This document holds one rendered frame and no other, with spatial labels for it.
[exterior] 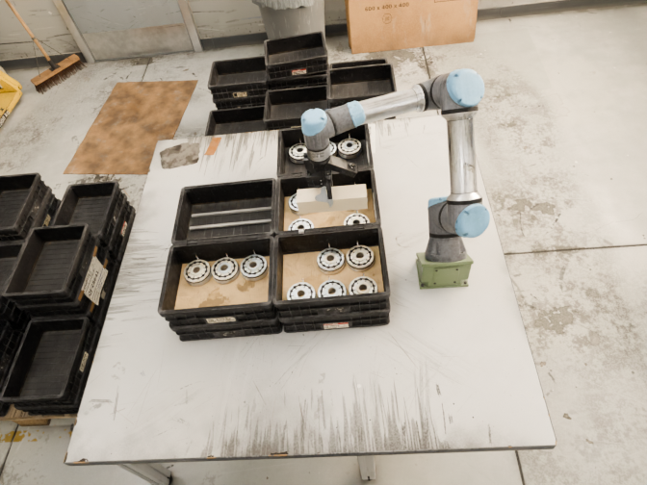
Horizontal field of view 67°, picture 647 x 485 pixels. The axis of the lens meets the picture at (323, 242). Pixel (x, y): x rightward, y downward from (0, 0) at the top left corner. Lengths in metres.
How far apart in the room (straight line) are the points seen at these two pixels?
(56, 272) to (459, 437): 1.99
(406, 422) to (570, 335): 1.28
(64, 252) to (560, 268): 2.61
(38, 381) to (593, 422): 2.55
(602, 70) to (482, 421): 3.17
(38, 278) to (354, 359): 1.66
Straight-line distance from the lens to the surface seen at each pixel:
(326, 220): 1.97
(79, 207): 3.15
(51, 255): 2.82
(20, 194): 3.26
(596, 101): 4.05
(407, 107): 1.71
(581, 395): 2.64
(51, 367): 2.74
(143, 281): 2.18
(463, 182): 1.66
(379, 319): 1.79
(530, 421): 1.78
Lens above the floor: 2.34
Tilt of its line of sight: 53 degrees down
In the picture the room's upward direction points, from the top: 10 degrees counter-clockwise
